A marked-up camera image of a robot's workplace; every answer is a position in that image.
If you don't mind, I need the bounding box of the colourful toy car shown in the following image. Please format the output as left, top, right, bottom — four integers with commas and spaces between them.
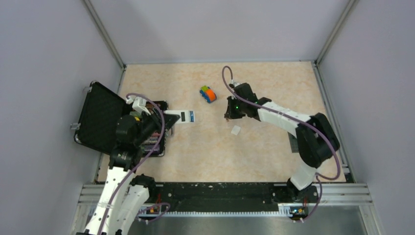
199, 86, 217, 103

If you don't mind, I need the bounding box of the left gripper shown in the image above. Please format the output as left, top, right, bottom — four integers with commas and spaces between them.
134, 106, 180, 146

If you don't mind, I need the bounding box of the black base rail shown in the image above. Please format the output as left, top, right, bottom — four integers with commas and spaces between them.
129, 181, 320, 218

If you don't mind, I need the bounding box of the black open case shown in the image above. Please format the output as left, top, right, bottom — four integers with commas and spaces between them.
74, 81, 168, 156

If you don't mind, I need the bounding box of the white battery cover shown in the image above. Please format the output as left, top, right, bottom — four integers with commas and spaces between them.
231, 125, 241, 135

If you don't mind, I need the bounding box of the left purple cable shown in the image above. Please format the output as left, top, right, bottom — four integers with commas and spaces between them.
96, 93, 172, 235

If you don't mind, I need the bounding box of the white remote control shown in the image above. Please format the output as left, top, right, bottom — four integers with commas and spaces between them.
165, 110, 191, 124

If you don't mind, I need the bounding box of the grey brick baseplate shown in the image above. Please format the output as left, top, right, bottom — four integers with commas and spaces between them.
288, 133, 299, 153

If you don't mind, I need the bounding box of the purple cable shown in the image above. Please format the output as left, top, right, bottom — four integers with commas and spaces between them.
96, 93, 172, 235
221, 66, 342, 223

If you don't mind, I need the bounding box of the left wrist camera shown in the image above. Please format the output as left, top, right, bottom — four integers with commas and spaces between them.
126, 95, 151, 115

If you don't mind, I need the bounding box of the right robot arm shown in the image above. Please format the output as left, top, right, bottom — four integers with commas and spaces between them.
224, 82, 340, 202

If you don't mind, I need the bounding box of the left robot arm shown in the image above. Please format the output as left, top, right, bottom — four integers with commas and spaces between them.
81, 109, 181, 235

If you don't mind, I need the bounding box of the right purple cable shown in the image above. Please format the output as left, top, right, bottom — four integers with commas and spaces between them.
221, 66, 342, 223

